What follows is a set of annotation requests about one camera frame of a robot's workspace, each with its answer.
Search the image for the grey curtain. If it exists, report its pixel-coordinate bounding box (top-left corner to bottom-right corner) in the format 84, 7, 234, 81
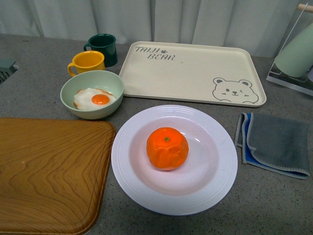
0, 0, 313, 57

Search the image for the orange fruit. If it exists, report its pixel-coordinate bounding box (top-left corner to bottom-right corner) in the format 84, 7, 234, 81
146, 127, 189, 171

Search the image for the cream bear tray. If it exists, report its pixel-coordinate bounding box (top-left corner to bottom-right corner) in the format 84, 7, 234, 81
119, 42, 267, 107

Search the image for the yellow mug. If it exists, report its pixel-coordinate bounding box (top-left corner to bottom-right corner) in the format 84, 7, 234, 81
67, 50, 106, 77

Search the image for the purple cup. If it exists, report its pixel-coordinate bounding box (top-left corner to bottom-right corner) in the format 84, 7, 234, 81
307, 67, 313, 81

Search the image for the grey blue cloth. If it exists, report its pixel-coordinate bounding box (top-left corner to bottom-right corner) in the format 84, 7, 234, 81
234, 113, 311, 179

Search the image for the white plate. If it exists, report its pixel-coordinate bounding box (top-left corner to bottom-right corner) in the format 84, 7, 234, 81
112, 105, 238, 215

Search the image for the wooden cutting board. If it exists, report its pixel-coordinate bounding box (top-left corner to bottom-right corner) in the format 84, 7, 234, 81
0, 117, 115, 235

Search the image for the dark green mug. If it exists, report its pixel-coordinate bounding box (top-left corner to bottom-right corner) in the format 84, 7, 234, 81
84, 34, 118, 68

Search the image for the grey-green sink drain rack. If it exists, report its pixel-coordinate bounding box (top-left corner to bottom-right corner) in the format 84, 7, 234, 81
0, 59, 19, 84

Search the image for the light green bowl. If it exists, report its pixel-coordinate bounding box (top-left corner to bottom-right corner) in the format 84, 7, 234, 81
60, 70, 124, 119

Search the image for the white cup rack wooden handle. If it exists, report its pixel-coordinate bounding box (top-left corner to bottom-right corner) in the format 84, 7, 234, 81
267, 3, 313, 96

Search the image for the fried egg toy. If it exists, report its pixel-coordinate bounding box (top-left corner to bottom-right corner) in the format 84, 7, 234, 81
73, 88, 116, 110

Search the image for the green cup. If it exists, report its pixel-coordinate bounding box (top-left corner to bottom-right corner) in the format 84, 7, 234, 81
274, 24, 313, 77

